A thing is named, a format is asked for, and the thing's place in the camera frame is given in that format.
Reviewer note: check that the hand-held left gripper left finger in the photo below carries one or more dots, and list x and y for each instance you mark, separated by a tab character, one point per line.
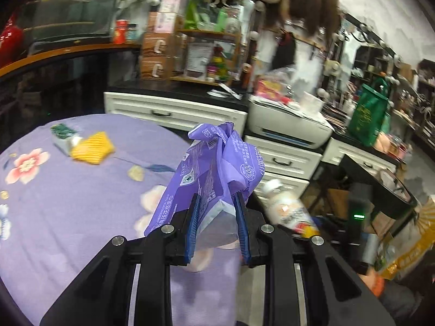
192	234

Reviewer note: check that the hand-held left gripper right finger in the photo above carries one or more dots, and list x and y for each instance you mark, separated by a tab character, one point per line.
242	227

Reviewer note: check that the white bottle with orange label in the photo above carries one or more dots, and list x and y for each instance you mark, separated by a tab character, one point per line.
289	210

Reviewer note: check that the yellow printed plastic bag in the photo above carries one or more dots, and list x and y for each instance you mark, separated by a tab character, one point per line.
411	241

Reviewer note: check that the purple tissue pack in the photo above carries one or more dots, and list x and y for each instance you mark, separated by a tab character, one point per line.
210	166

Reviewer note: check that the narrow white drawer cabinet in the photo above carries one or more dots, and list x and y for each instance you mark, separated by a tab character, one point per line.
282	163

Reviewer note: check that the purple floral tablecloth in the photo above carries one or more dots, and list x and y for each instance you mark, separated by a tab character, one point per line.
85	210

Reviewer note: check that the white printer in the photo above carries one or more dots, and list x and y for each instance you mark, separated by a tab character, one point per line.
289	122

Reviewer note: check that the green shopping bag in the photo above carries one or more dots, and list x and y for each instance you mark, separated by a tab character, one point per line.
368	112

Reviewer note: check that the yellow ridged packet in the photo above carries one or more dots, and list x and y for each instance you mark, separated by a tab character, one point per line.
93	147

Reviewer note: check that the clear bag of snacks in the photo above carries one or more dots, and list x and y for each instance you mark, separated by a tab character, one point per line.
275	85

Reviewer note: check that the green and white small carton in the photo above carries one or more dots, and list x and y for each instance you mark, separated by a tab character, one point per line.
64	139

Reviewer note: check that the wooden shelf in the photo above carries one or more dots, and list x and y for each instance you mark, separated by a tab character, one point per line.
210	54

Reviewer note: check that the small blue jar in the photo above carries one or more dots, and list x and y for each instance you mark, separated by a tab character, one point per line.
132	32

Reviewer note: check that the red can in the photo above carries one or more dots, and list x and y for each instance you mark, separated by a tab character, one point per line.
120	31

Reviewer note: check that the wooden counter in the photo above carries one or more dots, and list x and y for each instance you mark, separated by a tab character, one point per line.
68	52

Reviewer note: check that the pink carton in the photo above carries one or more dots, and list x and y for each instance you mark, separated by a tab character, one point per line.
170	3

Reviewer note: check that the brown wig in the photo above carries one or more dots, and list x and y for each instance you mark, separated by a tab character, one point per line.
312	3

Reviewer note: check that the glass display case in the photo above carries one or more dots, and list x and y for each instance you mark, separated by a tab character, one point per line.
68	6

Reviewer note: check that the red vase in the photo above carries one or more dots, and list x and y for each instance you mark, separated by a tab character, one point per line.
10	44

